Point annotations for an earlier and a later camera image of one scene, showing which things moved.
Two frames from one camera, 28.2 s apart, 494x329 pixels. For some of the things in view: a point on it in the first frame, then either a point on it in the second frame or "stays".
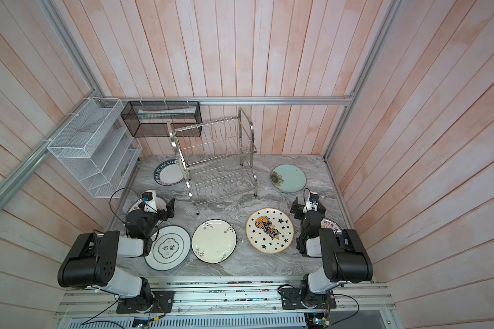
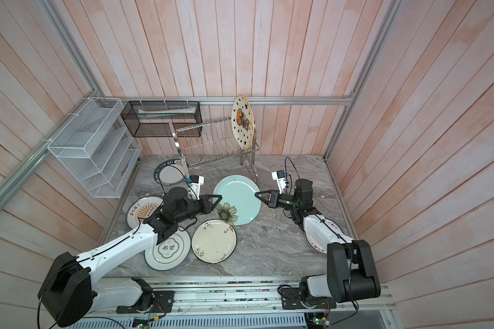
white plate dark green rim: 169,173 stays
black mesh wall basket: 149,118 stays
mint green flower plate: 288,178 → 240,192
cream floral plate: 213,240 stays
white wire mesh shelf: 98,148 stays
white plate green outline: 170,249 stays
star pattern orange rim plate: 269,230 → 242,121
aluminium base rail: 236,296 stays
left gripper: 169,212 → 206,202
